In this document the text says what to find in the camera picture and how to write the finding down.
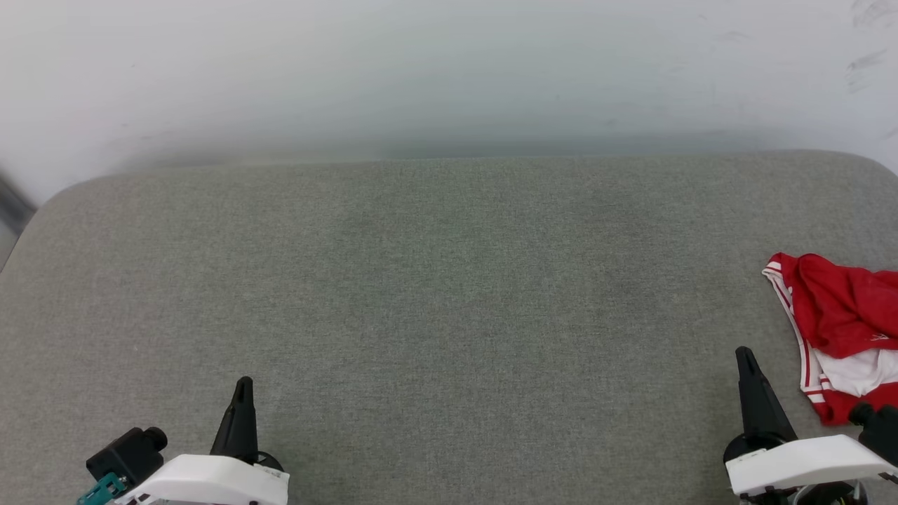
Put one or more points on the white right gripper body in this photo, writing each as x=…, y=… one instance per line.
x=807, y=459

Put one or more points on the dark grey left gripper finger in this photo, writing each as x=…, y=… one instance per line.
x=238, y=421

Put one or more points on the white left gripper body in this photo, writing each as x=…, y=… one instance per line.
x=210, y=480

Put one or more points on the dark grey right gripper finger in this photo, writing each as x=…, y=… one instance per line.
x=761, y=400

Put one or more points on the red and white sports jersey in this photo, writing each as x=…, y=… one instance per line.
x=842, y=308

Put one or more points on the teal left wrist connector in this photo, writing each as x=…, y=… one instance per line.
x=105, y=489

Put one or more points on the grey fabric sofa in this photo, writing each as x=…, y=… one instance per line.
x=449, y=315

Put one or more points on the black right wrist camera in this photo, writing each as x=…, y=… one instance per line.
x=880, y=431

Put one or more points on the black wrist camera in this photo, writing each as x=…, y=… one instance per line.
x=126, y=452
x=880, y=431

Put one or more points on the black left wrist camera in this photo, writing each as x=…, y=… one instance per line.
x=126, y=452

